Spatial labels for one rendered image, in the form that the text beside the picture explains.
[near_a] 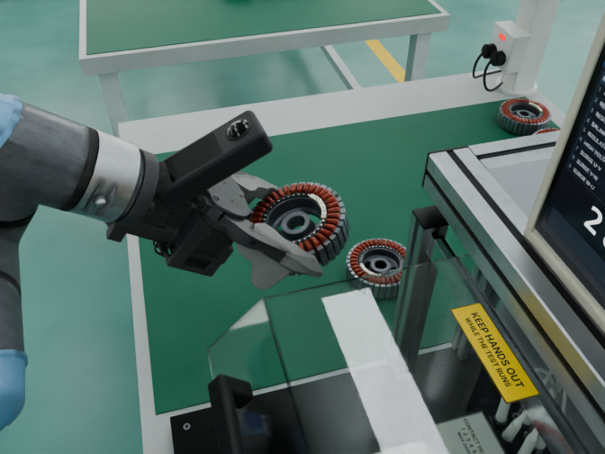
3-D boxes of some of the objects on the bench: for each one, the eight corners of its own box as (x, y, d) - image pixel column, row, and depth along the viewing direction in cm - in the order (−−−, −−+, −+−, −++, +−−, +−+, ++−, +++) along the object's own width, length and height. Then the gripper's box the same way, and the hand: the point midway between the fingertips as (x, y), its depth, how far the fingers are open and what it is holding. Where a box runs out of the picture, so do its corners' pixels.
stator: (373, 242, 101) (374, 226, 98) (426, 273, 95) (429, 258, 93) (331, 276, 95) (332, 261, 92) (386, 313, 89) (388, 297, 87)
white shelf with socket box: (458, 172, 116) (515, -71, 85) (390, 86, 142) (414, -125, 111) (605, 145, 123) (707, -88, 92) (514, 68, 149) (570, -135, 118)
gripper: (92, 168, 60) (246, 221, 72) (112, 296, 47) (294, 332, 60) (130, 104, 56) (284, 169, 69) (163, 222, 44) (345, 276, 56)
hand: (302, 226), depth 63 cm, fingers closed on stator, 13 cm apart
